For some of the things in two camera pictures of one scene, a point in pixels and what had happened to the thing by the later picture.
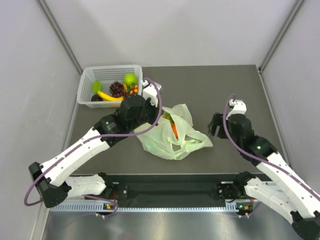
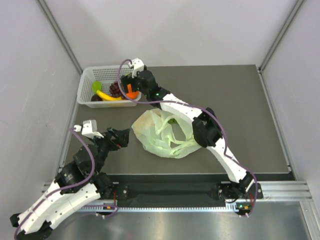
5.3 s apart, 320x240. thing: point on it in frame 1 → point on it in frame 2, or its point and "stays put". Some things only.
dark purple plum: [96, 98] stays put
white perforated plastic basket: [106, 75] stays put
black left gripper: [155, 110] → [116, 144]
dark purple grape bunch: [117, 90] stays put
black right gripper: [217, 120] → [128, 80]
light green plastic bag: [159, 139] stays put
